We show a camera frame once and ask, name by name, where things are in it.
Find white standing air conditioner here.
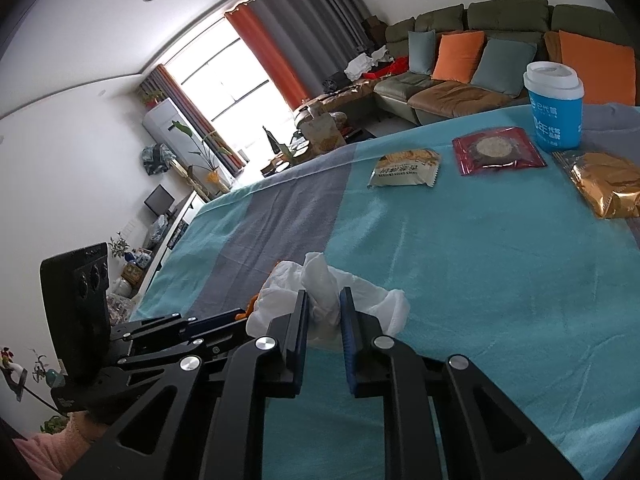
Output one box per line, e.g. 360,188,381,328
141,99,221,196

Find blue paper cup white lid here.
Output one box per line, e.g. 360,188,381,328
523,60,585,152

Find flower stem decoration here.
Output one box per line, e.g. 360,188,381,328
0,345,66,411

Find dark coffee table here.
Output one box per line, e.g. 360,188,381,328
260,125,378,178

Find red clothes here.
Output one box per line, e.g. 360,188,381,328
362,57,411,81

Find orange peel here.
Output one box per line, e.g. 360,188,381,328
235,270,281,322

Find clear plastic bag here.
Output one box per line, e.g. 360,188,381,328
147,215,171,248

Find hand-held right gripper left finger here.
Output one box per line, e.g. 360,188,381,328
62,287,311,480

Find red cake packet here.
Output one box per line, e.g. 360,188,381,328
452,127,548,177

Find striped brown grey curtain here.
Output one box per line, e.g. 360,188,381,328
137,64,246,177

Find kraft paper snack bag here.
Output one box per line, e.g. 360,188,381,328
302,112,346,156

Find large orange cushion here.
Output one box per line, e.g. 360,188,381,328
557,30,637,107

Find large window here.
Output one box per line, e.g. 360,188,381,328
165,15,296,176

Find person's left forearm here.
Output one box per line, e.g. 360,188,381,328
12,412,108,480

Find brown sofa seat cover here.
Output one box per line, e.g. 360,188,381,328
410,80,526,116

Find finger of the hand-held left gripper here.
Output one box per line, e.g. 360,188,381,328
119,324,251,368
110,310,248,343

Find small plant in vase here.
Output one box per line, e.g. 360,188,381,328
109,232,131,261

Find black monitor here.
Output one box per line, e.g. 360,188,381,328
144,185,177,218

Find white black TV cabinet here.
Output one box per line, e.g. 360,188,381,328
107,190,211,321

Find orange curtain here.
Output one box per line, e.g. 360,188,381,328
225,5,313,111

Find small blue grey cushion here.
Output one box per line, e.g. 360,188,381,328
407,30,437,76

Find beige biscuit packet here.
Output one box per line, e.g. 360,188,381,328
369,147,443,189

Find green corner sofa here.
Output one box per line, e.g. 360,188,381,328
295,4,636,126

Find small orange cushion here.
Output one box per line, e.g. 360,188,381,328
431,31,486,83

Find white clothes pile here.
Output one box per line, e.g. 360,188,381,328
345,45,391,81

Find tall leafy potted plant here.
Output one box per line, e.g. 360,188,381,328
170,119,236,196

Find large blue grey cushion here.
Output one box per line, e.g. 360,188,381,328
470,37,538,98

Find small red potted plant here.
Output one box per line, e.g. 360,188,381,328
136,87,166,108

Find cloth-covered standing fan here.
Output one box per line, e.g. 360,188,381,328
140,142,176,177

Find white tissue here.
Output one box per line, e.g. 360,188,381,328
246,252,411,351

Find brown cardboard box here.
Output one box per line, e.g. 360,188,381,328
362,15,391,46

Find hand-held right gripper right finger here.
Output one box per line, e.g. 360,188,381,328
339,286,583,480

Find full gold foil packet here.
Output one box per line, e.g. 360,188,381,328
552,150,640,220

